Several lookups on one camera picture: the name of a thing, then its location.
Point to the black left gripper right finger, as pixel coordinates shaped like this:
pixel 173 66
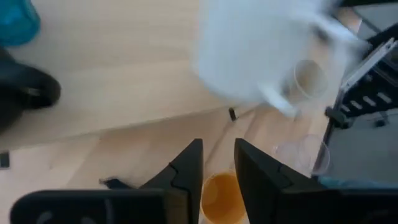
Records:
pixel 264 193

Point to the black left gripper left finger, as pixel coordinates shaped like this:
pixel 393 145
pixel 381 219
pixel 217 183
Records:
pixel 186 186

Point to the orange cup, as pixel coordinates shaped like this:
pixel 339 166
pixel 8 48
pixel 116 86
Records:
pixel 222 199

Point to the clear glass mug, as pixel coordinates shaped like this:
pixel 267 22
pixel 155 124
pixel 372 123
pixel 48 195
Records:
pixel 298 154

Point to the white mug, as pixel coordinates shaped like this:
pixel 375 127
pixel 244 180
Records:
pixel 248 46

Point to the black mug orange inside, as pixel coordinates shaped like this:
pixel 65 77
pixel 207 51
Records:
pixel 21 90

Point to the teal faceted plastic tumbler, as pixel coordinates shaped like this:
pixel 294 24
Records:
pixel 17 21

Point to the light blue sheet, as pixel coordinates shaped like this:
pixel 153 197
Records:
pixel 357 182

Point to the black bracket with white slots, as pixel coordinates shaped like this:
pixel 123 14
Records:
pixel 367 102

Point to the black rig frame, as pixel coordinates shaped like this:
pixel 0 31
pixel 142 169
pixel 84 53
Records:
pixel 385 32

